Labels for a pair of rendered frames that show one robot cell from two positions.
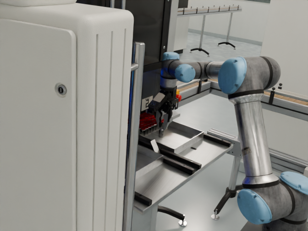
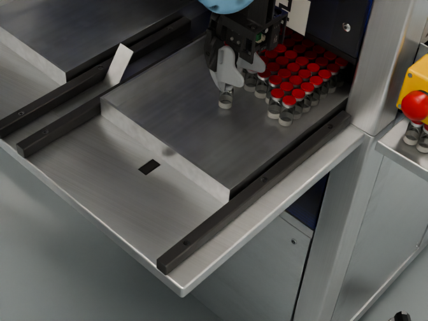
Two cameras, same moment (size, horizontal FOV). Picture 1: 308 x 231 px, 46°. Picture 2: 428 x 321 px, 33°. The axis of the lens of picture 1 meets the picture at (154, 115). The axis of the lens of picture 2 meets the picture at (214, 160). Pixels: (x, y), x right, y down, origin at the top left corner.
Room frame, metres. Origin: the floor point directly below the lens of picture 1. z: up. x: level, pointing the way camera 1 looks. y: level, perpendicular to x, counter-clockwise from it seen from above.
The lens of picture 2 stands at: (1.64, -0.89, 1.63)
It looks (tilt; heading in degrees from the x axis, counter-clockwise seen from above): 46 degrees down; 94
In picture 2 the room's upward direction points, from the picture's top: 5 degrees clockwise
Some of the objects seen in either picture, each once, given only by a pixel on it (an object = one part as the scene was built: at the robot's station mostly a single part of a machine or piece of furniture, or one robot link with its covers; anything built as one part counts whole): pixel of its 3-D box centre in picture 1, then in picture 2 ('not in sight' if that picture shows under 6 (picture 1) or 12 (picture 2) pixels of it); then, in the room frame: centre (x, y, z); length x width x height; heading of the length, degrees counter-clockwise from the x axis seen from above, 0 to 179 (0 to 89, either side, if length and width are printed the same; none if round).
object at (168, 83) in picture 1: (167, 81); not in sight; (1.60, -0.05, 1.15); 0.08 x 0.08 x 0.05
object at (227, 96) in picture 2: (161, 132); (226, 94); (1.59, -0.04, 0.90); 0.02 x 0.02 x 0.04
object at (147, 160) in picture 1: (112, 156); (94, 4); (1.33, 0.16, 0.90); 0.34 x 0.26 x 0.04; 55
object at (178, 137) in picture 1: (159, 132); (239, 95); (1.61, -0.04, 0.90); 0.34 x 0.26 x 0.04; 55
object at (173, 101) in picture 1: (167, 98); (248, 7); (1.61, -0.06, 1.07); 0.09 x 0.08 x 0.12; 145
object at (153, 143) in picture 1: (164, 151); (93, 81); (1.38, -0.06, 0.91); 0.14 x 0.03 x 0.06; 54
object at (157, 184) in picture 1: (149, 153); (131, 78); (1.43, 0.00, 0.87); 0.70 x 0.48 x 0.02; 145
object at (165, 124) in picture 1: (168, 120); (229, 74); (1.59, -0.07, 0.97); 0.06 x 0.03 x 0.09; 145
